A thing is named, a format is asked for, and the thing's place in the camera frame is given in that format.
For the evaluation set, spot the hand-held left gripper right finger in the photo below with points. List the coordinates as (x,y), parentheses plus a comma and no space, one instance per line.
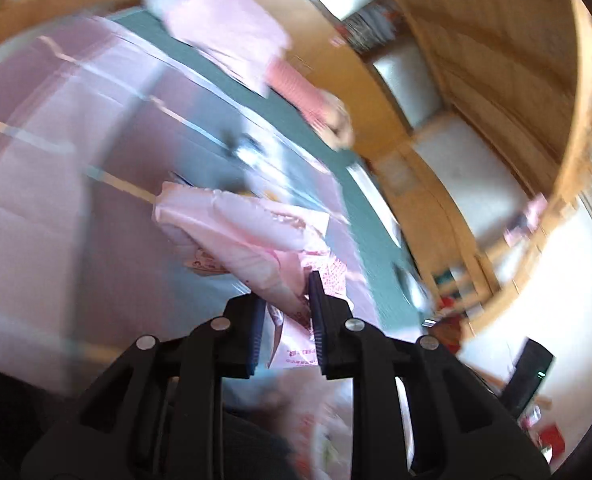
(318,322)

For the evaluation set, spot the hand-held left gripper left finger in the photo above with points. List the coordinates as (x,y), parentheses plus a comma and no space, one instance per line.
(255,342)

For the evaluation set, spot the pink plastic bag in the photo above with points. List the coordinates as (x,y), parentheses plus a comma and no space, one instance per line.
(246,240)

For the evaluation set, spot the pink checked blanket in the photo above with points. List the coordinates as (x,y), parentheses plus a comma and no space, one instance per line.
(36,160)

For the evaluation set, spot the row of books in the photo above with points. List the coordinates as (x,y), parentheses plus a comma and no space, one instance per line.
(373,30)

